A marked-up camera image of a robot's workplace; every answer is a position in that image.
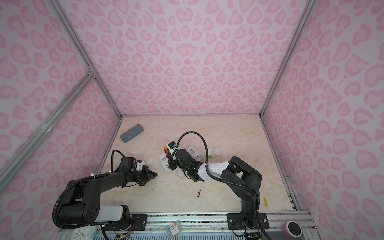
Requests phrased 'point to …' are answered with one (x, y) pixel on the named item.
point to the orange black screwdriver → (166, 149)
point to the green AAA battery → (210, 156)
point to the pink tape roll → (291, 229)
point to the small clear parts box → (174, 228)
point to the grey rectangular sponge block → (132, 133)
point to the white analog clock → (87, 233)
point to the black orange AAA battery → (199, 193)
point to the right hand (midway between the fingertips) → (168, 154)
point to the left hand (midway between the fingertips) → (157, 172)
